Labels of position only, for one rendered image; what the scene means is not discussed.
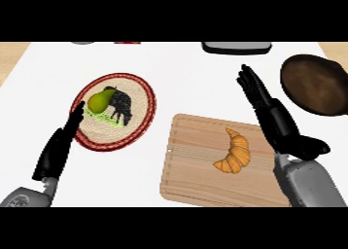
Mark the wooden cutting board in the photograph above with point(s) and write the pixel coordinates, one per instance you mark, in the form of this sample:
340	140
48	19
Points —
215	165

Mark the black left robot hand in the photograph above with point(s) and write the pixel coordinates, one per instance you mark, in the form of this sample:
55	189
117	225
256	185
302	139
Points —
55	155

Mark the red object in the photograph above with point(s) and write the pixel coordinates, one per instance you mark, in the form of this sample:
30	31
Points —
128	42

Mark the round woven red-rimmed placemat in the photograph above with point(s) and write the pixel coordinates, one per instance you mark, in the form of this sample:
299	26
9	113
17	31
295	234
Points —
119	113

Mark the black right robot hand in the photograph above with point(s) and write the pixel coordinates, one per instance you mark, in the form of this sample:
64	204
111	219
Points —
277	123

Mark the dark grey appliance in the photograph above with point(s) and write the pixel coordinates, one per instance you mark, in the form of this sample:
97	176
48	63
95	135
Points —
235	47

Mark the green pear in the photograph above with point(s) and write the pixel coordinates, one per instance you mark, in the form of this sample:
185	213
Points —
99	100

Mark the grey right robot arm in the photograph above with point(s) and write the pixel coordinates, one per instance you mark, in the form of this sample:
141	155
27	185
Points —
306	181

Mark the grey round object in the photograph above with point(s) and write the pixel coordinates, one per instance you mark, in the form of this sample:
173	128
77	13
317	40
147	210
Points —
82	42

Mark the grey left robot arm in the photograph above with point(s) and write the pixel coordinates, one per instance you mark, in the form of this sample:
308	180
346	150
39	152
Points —
29	195

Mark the golden croissant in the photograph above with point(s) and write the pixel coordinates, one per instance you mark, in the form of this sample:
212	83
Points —
235	152

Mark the dark brown pan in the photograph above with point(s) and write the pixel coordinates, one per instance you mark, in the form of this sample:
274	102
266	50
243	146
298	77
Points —
320	86

